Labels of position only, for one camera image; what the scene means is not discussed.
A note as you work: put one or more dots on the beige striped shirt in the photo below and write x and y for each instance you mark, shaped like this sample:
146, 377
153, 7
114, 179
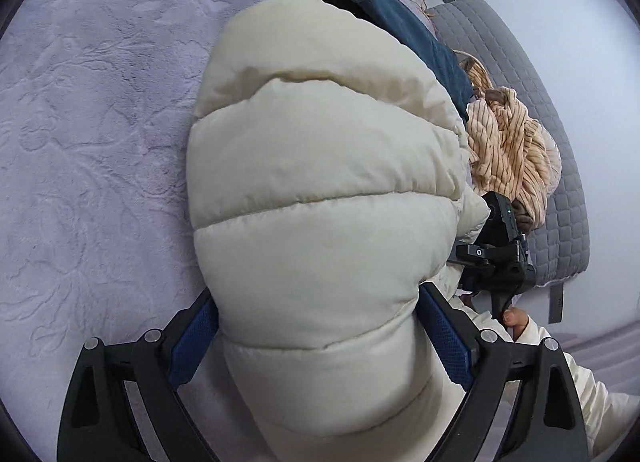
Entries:
505, 142

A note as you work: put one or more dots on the purple embossed blanket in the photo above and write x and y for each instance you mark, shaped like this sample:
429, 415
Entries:
100, 117

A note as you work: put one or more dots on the beige quilted puffer jacket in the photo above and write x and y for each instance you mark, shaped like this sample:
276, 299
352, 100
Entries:
325, 192

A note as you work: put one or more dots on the blue denim jeans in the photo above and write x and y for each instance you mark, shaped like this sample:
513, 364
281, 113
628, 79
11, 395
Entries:
415, 37

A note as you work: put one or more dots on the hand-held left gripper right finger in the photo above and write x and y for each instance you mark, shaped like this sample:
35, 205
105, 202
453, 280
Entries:
447, 337

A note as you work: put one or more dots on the grey quilted mat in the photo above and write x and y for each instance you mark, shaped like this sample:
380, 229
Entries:
540, 92

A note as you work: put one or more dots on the person's right hand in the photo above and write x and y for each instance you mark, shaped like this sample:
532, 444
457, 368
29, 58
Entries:
516, 324

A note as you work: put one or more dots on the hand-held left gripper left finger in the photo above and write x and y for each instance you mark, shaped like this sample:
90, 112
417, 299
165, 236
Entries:
192, 342

